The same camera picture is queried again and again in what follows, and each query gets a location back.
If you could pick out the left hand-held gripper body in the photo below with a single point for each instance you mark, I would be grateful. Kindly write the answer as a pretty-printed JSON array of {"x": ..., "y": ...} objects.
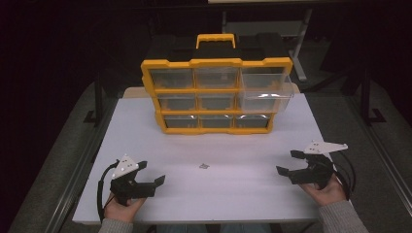
[{"x": 127, "y": 187}]

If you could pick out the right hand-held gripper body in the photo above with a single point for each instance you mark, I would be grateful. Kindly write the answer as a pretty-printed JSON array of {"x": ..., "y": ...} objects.
[{"x": 315, "y": 170}]

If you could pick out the small metal screw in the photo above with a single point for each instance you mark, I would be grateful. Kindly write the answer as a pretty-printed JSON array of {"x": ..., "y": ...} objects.
[{"x": 203, "y": 166}]

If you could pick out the single transparent pull-out bin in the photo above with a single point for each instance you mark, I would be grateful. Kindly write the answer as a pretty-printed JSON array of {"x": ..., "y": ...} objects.
[{"x": 263, "y": 101}]

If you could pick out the yellow and black drawer organizer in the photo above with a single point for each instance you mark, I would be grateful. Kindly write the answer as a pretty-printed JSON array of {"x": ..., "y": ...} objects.
[{"x": 213, "y": 130}]

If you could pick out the person's left hand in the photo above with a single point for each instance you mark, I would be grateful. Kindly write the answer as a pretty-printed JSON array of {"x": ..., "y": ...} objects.
[{"x": 121, "y": 212}]

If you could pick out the person's right hand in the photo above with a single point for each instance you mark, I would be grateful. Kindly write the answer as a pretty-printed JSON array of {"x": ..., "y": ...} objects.
[{"x": 325, "y": 194}]

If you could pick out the black metal stand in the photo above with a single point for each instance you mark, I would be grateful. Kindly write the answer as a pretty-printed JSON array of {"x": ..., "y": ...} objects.
[
  {"x": 98, "y": 103},
  {"x": 366, "y": 97}
]

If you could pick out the grid of clear small drawers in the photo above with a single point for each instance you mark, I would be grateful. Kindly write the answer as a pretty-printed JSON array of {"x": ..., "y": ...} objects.
[{"x": 171, "y": 79}]

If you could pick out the white metal stand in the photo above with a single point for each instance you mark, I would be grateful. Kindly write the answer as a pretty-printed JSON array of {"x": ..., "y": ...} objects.
[{"x": 299, "y": 48}]

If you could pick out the aluminium frame rail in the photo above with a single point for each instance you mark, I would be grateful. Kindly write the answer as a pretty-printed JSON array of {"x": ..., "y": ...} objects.
[
  {"x": 76, "y": 181},
  {"x": 385, "y": 161}
]

